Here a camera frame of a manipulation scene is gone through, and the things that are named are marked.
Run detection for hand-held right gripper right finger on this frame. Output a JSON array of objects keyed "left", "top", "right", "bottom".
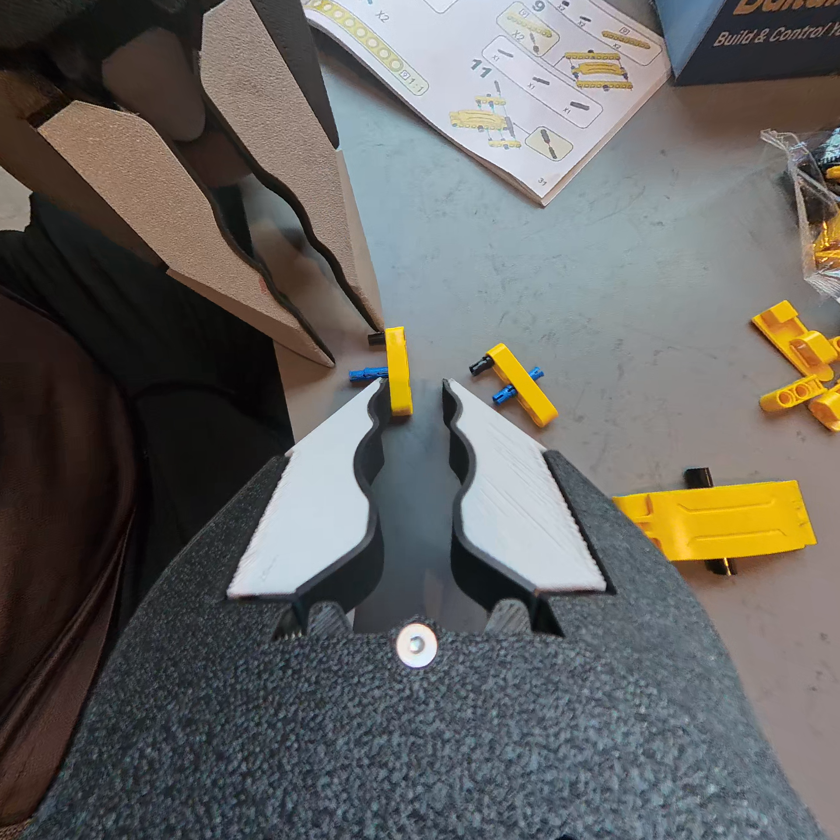
[{"left": 443, "top": 378, "right": 608, "bottom": 616}]

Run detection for yellow angled panel piece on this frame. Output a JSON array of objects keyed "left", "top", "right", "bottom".
[{"left": 751, "top": 301, "right": 840, "bottom": 382}]

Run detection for large yellow panel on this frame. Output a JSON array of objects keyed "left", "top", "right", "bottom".
[{"left": 612, "top": 479, "right": 819, "bottom": 562}]

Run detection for dark blue kit box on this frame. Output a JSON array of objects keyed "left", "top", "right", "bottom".
[{"left": 650, "top": 0, "right": 840, "bottom": 86}]

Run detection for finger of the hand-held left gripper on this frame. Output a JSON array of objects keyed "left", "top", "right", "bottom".
[
  {"left": 101, "top": 0, "right": 386, "bottom": 333},
  {"left": 36, "top": 100, "right": 337, "bottom": 368}
]

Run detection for yellow three-hole beam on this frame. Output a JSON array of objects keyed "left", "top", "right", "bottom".
[{"left": 759, "top": 377, "right": 829, "bottom": 413}]

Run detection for grey desk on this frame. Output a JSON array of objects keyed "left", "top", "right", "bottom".
[{"left": 276, "top": 0, "right": 840, "bottom": 834}]

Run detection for person's brown sweater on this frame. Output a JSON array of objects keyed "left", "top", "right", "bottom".
[{"left": 0, "top": 282, "right": 142, "bottom": 821}]

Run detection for plastic bag of yellow parts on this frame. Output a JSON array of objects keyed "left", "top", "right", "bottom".
[{"left": 761, "top": 125, "right": 840, "bottom": 299}]

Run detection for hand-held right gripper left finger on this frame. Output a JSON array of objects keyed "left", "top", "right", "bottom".
[{"left": 226, "top": 378, "right": 388, "bottom": 616}]

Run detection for open instruction booklet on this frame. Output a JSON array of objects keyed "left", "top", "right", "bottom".
[{"left": 302, "top": 0, "right": 673, "bottom": 207}]

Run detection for person's legs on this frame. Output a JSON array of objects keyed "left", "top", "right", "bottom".
[{"left": 0, "top": 190, "right": 296, "bottom": 592}]

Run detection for yellow five-hole beam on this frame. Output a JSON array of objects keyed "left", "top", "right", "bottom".
[
  {"left": 486, "top": 343, "right": 559, "bottom": 429},
  {"left": 385, "top": 326, "right": 414, "bottom": 417}
]

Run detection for yellow curved panel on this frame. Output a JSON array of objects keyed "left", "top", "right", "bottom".
[{"left": 808, "top": 384, "right": 840, "bottom": 433}]

